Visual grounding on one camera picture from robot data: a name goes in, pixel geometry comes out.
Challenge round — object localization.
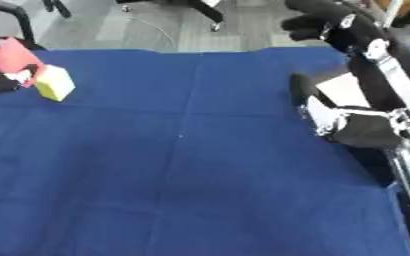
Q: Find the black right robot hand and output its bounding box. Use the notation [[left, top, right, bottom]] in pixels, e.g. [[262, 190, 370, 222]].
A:
[[280, 0, 410, 149]]

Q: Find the red block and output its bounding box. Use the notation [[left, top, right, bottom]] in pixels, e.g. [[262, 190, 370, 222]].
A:
[[0, 37, 46, 88]]

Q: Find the yellow block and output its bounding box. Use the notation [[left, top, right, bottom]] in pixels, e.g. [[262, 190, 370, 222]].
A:
[[33, 64, 78, 103]]

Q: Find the black box white inside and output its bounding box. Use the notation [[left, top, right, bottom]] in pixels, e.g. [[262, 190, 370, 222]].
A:
[[313, 71, 375, 110]]

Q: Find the black office chair base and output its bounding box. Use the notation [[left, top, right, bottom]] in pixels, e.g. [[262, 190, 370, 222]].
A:
[[115, 0, 226, 33]]

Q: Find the black chair frame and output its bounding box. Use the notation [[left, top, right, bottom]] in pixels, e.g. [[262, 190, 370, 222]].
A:
[[0, 0, 74, 52]]

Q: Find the thin white floor cable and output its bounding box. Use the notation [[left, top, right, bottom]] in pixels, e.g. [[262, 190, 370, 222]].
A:
[[128, 15, 181, 49]]

